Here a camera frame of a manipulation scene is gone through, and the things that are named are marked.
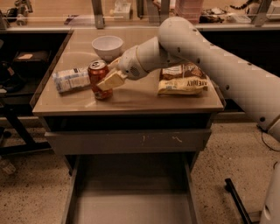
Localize white ceramic bowl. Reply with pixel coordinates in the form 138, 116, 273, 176
92, 35, 123, 61

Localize black side table frame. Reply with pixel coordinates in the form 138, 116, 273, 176
0, 88, 51, 156

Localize clear plastic water bottle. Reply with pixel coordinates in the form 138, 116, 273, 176
52, 67, 90, 94

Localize pink stacked trays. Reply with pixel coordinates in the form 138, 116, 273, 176
175, 0, 204, 24

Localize red coke can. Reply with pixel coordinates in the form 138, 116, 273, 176
87, 59, 113, 100

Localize brown yellow chip bag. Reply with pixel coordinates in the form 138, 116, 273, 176
157, 62, 208, 95

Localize black power adapter cable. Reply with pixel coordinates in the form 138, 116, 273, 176
256, 124, 280, 170

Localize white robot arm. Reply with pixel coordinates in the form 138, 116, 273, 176
97, 17, 280, 141

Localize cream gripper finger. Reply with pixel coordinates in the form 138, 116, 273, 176
108, 57, 120, 70
96, 70, 127, 91

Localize black metal floor bar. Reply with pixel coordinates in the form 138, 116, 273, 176
225, 178, 261, 224

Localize open middle drawer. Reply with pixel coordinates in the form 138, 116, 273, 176
61, 153, 202, 224

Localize grey drawer cabinet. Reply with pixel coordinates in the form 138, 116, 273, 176
30, 26, 227, 177

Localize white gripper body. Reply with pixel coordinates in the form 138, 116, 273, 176
118, 37, 184, 81

